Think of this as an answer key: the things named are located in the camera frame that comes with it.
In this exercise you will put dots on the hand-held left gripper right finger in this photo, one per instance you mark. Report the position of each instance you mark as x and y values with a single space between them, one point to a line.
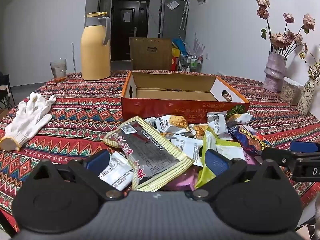
217 161

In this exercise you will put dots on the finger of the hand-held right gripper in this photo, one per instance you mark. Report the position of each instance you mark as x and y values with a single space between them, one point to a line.
303 146
276 155

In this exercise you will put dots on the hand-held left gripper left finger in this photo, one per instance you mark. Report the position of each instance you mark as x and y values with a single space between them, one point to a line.
97 160

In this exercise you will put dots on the pale green snack packet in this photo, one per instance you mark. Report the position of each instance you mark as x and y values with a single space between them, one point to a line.
230 146

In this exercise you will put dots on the purple colourful snack packet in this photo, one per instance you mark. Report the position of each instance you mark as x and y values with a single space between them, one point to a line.
247 137

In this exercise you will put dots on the pile of white snack packets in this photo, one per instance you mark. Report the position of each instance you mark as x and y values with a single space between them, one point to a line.
217 125

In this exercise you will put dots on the pink snack packet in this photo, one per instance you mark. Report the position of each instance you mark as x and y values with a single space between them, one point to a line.
182 180

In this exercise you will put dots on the cream striped large snack packet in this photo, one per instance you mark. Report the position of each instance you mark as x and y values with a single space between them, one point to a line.
150 150

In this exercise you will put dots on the orange cardboard box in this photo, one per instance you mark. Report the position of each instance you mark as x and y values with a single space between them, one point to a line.
175 105

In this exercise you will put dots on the small floral vase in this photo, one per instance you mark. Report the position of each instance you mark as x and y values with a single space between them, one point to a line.
305 97

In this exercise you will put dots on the clear container of grains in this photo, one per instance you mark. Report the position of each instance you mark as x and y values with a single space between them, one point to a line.
290 92

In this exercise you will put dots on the yellow dried flower sprig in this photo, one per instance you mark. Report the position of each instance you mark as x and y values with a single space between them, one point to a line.
315 72

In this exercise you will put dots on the pink vase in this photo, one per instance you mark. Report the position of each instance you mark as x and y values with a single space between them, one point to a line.
273 75

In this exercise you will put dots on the white cotton glove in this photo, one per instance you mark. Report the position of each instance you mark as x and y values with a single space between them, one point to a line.
27 120

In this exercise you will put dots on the glass cup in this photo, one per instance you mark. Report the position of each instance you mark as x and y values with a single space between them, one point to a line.
58 70

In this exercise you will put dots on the white pole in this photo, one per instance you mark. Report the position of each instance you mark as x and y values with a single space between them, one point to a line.
74 60

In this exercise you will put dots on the yellow thermos jug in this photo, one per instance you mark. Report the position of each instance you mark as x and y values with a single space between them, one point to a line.
95 55

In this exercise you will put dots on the red yellow box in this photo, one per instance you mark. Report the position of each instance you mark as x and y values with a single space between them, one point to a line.
175 60

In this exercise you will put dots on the dried roses bouquet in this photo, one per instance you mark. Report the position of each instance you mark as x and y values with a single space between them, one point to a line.
280 38

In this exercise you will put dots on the black folding chair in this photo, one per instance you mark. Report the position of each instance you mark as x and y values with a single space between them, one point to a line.
5 80

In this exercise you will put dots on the blue bag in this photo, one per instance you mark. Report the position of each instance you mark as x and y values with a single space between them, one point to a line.
178 43

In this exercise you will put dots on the dark door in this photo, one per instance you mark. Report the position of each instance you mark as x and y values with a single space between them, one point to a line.
125 35

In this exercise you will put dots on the grey refrigerator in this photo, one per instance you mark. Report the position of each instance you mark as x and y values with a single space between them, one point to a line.
172 22

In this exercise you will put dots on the white folded umbrella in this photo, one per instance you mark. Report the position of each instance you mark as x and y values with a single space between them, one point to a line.
185 10

